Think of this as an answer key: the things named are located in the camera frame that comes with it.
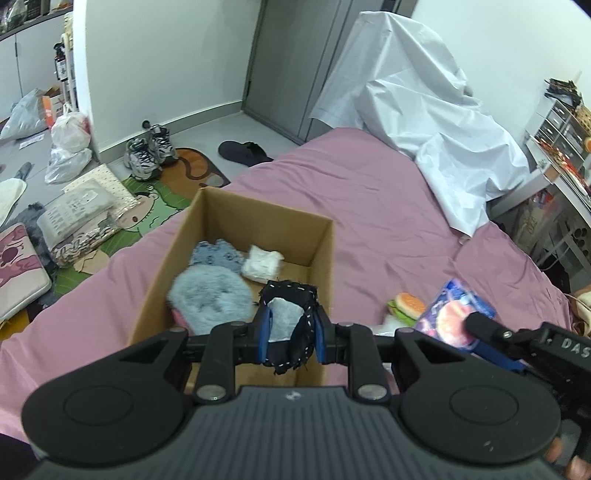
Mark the pink cartoon cushion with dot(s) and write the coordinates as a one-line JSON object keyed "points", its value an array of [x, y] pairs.
{"points": [[21, 272]]}

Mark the clear wrapped package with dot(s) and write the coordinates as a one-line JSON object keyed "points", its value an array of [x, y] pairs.
{"points": [[74, 214]]}

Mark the white desk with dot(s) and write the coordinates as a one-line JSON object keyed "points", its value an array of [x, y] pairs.
{"points": [[531, 189]]}

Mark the grey sneaker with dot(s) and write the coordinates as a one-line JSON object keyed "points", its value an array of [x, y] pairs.
{"points": [[164, 145], [141, 159]]}

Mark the black stitched cloth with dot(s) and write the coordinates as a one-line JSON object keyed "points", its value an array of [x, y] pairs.
{"points": [[300, 341]]}

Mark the person's right hand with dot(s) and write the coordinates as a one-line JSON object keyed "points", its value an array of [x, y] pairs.
{"points": [[554, 452]]}

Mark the black slipper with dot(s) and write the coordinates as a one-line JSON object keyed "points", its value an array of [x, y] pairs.
{"points": [[242, 153]]}

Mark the grey door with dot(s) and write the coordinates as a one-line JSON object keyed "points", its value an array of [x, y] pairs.
{"points": [[295, 60]]}

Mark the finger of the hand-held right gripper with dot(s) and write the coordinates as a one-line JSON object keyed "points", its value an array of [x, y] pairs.
{"points": [[485, 327], [503, 361]]}

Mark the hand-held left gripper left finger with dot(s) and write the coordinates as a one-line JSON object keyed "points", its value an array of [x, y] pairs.
{"points": [[264, 332]]}

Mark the burger plush toy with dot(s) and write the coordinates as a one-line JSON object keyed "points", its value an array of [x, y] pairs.
{"points": [[408, 307]]}

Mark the small white cloth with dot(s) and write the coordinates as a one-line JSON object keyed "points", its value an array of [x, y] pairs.
{"points": [[261, 265]]}

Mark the blue snack packet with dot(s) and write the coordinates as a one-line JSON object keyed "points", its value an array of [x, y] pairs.
{"points": [[448, 318]]}

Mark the grey-blue knitted cloth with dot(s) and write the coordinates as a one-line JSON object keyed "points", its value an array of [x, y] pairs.
{"points": [[214, 256]]}

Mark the dark grey fuzzy cloth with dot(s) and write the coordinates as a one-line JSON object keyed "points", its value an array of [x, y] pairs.
{"points": [[34, 226]]}

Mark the white cloth on floor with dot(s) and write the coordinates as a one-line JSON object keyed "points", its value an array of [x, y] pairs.
{"points": [[11, 198]]}

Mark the woven basket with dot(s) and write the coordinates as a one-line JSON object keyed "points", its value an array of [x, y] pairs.
{"points": [[584, 115]]}

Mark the grey desktop drawer organiser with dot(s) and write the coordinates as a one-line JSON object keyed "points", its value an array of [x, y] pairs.
{"points": [[561, 129]]}

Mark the leopard print pouch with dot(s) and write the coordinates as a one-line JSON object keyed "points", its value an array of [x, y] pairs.
{"points": [[83, 242]]}

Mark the grey plastic bag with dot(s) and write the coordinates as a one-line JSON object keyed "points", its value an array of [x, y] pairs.
{"points": [[23, 117]]}

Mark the green cartoon floor mat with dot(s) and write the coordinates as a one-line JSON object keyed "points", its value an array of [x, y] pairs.
{"points": [[157, 203]]}

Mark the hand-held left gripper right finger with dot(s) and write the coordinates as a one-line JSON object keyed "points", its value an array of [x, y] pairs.
{"points": [[319, 334]]}

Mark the black bottle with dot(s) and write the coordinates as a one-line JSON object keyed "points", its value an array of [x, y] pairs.
{"points": [[60, 64]]}

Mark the beige dotted flat package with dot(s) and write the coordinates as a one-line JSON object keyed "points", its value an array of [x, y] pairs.
{"points": [[104, 184]]}

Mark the brown cardboard box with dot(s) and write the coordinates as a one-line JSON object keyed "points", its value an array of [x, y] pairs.
{"points": [[258, 207]]}

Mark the orange carton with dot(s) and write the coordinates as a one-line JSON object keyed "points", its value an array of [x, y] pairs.
{"points": [[50, 110]]}

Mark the grey fluffy plush ball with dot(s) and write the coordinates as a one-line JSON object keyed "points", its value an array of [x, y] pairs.
{"points": [[212, 297]]}

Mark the white cover sheet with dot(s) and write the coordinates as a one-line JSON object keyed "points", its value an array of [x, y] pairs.
{"points": [[415, 92]]}

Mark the pink bed sheet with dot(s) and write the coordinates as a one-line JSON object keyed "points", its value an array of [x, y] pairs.
{"points": [[369, 207]]}

